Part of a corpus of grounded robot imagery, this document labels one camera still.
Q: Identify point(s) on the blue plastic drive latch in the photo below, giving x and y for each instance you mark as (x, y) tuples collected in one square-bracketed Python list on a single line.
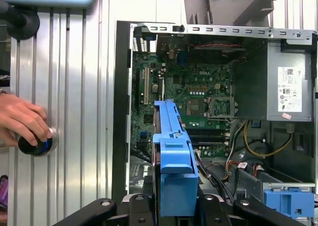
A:
[(273, 203)]

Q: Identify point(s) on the metal locking lever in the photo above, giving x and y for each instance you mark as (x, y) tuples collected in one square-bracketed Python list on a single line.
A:
[(229, 121)]

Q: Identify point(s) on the hard disk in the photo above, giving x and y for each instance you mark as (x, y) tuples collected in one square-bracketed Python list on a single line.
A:
[(174, 161)]

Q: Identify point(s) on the purple cloth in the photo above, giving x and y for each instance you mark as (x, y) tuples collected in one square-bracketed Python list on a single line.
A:
[(3, 191)]

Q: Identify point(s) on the grey parts rack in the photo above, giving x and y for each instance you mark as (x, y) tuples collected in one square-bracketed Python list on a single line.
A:
[(236, 7)]

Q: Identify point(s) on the black open PC case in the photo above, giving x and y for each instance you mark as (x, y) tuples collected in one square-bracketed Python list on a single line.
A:
[(121, 87)]

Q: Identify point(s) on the grey power supply unit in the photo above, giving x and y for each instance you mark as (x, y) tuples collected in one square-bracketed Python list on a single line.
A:
[(272, 82)]

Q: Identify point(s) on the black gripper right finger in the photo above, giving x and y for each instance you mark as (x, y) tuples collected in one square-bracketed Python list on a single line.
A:
[(213, 211)]

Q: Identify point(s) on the grey metal drive cage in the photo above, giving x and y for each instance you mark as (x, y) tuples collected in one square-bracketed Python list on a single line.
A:
[(285, 185)]

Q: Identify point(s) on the metal socket cover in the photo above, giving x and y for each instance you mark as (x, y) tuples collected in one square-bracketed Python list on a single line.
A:
[(219, 98)]

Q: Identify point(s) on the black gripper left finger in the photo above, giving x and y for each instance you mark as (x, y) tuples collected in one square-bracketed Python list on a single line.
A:
[(139, 211)]

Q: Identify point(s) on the white expansion slot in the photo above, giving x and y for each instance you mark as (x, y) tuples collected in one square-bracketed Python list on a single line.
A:
[(146, 87)]

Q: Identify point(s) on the black RAM slot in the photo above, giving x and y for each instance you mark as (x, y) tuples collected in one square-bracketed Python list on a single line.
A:
[(206, 131)]

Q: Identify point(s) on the person hand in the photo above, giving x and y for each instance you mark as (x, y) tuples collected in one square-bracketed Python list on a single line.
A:
[(20, 116)]

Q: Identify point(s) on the green motherboard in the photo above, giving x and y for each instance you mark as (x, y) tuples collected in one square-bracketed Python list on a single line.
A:
[(174, 87)]

